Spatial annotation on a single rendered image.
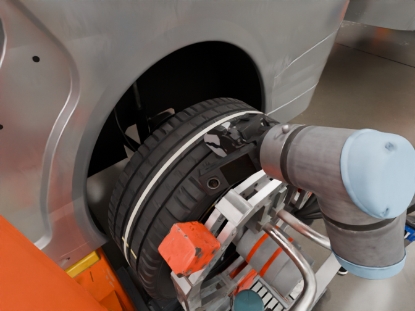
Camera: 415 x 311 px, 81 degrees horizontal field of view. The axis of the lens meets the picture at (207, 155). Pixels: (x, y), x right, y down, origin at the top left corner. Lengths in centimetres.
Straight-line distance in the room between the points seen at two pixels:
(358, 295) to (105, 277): 139
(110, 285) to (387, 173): 86
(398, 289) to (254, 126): 164
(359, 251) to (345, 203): 8
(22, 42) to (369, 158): 55
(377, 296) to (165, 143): 157
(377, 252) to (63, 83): 60
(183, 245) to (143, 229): 15
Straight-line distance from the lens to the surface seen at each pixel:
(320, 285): 65
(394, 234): 38
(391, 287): 194
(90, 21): 55
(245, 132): 44
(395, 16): 307
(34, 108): 60
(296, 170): 33
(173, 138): 60
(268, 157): 36
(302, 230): 66
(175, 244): 49
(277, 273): 72
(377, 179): 29
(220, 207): 54
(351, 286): 183
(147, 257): 61
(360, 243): 37
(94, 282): 99
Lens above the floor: 155
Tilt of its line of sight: 45 degrees down
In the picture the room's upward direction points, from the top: straight up
